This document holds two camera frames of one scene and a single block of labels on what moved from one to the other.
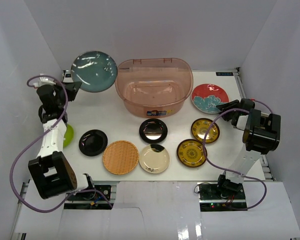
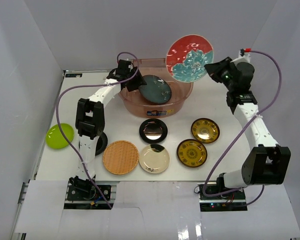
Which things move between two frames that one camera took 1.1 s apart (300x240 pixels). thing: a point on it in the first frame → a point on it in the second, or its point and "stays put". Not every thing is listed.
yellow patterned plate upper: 200,127 stays put
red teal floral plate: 205,97 → 187,56
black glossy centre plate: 153,131 stays put
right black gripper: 234,104 → 215,70
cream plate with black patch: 154,158 stays put
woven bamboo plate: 120,157 stays put
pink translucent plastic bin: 154,87 stays put
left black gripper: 68,89 → 134,80
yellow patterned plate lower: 190,153 stays put
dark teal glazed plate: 96,70 → 156,90
